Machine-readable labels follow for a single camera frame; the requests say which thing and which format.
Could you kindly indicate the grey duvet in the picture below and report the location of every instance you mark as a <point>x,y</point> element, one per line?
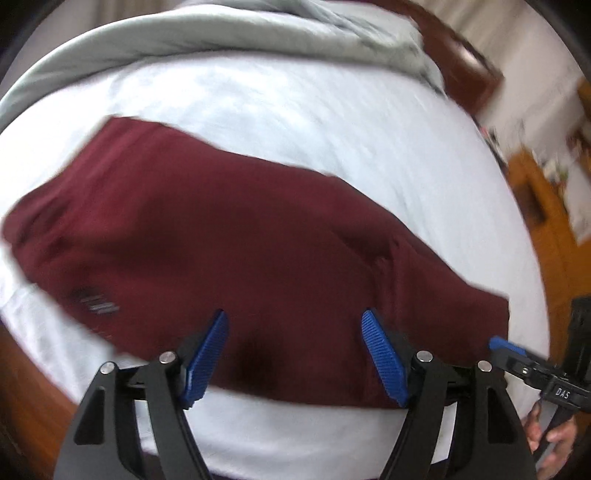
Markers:
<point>138,46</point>

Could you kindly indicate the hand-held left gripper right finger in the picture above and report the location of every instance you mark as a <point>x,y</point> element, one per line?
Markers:
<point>383,360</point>

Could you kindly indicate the dark wooden headboard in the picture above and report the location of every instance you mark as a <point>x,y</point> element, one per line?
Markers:
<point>461,60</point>

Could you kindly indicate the person's right hand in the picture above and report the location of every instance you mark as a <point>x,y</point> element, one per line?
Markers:
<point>562,438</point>

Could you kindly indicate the maroon pants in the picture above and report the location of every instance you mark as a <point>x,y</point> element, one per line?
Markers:
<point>207,221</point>

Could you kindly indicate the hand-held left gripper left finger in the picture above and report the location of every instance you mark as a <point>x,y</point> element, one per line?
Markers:
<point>207,360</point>

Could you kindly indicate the wooden cabinet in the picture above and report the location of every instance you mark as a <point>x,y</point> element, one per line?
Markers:
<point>549,240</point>

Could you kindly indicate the bed with light blue sheet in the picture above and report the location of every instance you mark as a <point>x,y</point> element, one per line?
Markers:
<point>277,115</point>

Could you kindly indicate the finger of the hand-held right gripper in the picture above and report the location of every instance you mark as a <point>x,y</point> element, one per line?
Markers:
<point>508,347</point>

